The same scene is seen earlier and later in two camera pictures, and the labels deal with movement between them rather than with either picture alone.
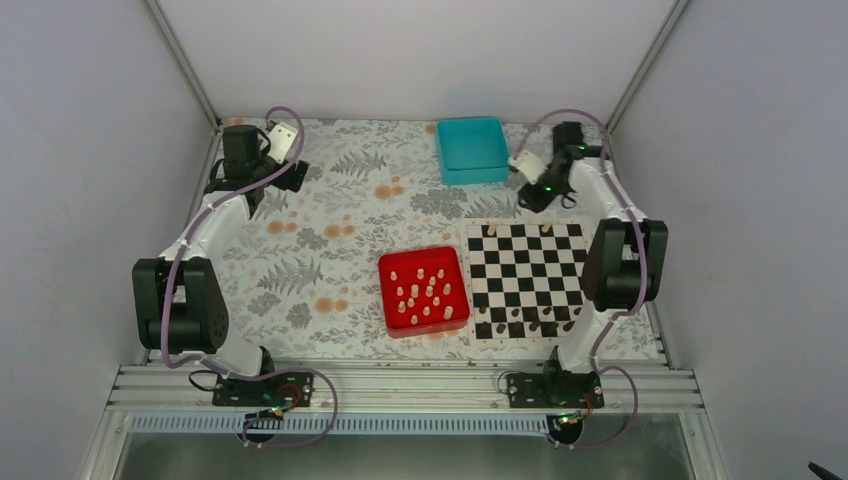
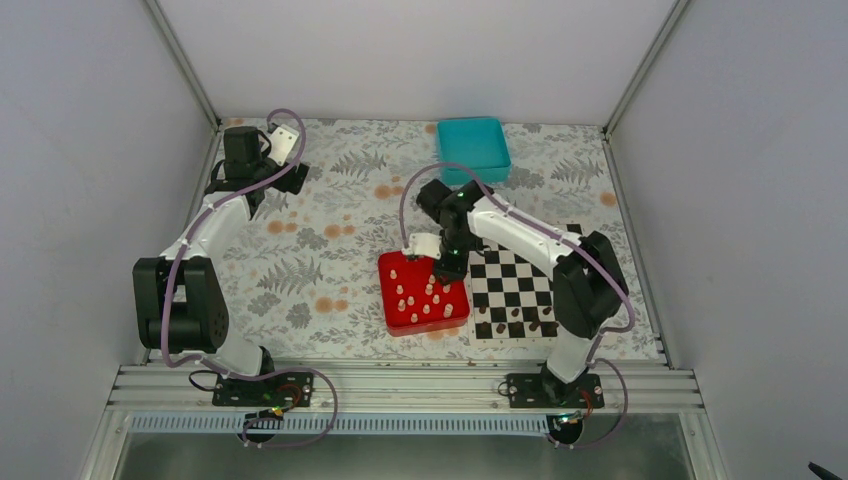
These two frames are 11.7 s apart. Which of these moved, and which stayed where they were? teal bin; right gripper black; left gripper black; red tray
Moved: right gripper black
Stayed: left gripper black; teal bin; red tray
